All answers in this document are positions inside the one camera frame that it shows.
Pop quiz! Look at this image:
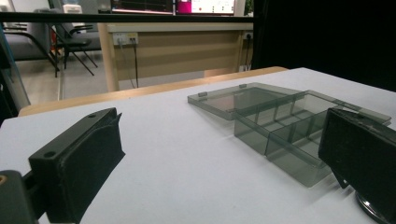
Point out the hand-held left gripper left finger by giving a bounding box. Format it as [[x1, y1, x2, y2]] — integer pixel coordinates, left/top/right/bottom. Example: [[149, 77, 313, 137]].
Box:
[[28, 106, 126, 224]]

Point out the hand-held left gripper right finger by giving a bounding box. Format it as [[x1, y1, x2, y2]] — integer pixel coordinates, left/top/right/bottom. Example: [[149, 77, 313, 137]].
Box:
[[318, 107, 396, 224]]

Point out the grey transparent compartment box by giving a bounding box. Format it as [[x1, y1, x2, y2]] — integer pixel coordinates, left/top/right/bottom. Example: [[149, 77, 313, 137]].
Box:
[[187, 81, 392, 189]]

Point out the round black glossy object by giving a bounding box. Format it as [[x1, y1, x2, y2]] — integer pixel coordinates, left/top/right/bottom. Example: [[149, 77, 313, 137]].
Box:
[[355, 189, 394, 224]]

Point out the black curtain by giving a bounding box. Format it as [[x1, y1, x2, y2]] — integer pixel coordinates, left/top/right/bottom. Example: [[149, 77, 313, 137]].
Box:
[[251, 0, 396, 93]]

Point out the black office chair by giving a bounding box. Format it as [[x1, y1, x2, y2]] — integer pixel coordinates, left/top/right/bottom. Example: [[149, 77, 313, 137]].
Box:
[[34, 8, 102, 77]]

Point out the grey office chair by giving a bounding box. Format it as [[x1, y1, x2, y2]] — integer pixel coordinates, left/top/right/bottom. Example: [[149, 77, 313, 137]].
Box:
[[0, 21, 60, 78]]

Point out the white power strip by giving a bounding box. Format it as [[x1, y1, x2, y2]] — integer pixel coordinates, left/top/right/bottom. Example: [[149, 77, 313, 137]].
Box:
[[112, 32, 139, 46]]

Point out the wooden desk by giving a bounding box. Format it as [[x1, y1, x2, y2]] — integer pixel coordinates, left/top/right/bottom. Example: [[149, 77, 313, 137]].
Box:
[[97, 21, 255, 93]]

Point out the black metal bar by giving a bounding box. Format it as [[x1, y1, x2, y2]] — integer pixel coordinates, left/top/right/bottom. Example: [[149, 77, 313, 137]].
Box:
[[0, 11, 255, 24]]

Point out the monitor with dark screen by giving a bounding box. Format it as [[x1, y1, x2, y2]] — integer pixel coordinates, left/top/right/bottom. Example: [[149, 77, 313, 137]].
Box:
[[110, 0, 175, 15]]

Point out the monitor with white screen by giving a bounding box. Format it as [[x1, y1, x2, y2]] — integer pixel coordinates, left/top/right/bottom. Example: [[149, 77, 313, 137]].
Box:
[[176, 0, 236, 16]]

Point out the white cable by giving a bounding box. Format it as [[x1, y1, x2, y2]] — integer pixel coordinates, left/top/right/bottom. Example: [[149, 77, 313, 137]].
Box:
[[118, 41, 137, 90]]

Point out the black cable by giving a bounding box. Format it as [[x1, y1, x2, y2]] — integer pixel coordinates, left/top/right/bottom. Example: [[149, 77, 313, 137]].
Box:
[[132, 37, 140, 89]]

